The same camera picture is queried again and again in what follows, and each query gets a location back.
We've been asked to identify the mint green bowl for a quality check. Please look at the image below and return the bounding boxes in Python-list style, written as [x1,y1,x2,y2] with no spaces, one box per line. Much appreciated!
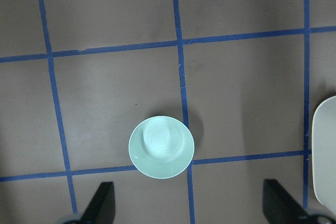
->
[128,116,195,179]

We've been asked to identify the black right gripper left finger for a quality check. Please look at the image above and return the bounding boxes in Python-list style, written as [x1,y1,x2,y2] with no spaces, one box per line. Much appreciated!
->
[80,182,115,223]

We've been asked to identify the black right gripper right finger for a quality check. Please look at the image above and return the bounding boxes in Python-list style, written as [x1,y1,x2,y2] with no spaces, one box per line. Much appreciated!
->
[262,179,309,223]

